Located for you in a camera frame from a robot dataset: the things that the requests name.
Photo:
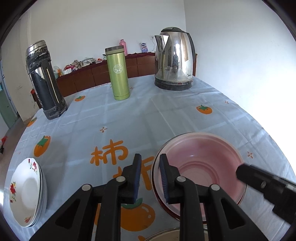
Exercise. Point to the white enamel floral bowl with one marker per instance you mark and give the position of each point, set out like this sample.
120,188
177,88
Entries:
171,234

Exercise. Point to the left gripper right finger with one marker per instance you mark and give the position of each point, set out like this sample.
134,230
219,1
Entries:
202,206

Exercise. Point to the pink thermos bottle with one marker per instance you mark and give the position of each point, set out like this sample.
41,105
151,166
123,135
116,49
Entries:
123,44

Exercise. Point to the red flower white plate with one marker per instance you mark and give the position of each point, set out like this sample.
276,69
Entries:
25,191

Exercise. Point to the persimmon print tablecloth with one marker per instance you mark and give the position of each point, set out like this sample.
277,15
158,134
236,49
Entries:
98,136

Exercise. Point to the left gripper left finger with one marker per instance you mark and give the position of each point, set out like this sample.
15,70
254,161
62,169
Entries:
94,212

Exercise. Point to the black steel thermos jug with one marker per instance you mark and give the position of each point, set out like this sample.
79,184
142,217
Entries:
40,71

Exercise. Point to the green thermos tumbler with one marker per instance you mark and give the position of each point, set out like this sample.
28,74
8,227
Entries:
116,63

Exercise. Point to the red pink plastic bowl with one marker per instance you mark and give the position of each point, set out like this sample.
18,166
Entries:
205,159

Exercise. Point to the green door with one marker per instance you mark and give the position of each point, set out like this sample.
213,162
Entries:
6,110

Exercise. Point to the stainless steel electric kettle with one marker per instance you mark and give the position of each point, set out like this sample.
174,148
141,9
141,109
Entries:
174,59

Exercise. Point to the dark red wooden sideboard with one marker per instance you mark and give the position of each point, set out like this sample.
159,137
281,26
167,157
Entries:
97,74

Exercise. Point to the blue patterned white plate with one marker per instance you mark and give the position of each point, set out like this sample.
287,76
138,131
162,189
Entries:
45,195

